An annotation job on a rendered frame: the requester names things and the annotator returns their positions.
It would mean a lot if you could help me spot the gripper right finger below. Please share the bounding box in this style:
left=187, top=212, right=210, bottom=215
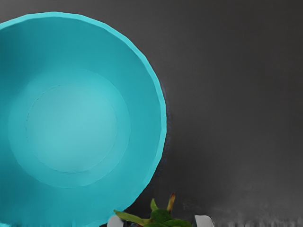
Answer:
left=193, top=214, right=214, bottom=227

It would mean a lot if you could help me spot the teal bowl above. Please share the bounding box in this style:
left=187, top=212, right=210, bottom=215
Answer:
left=0, top=11, right=166, bottom=227

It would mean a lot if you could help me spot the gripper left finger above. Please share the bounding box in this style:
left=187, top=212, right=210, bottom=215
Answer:
left=107, top=216, right=126, bottom=227

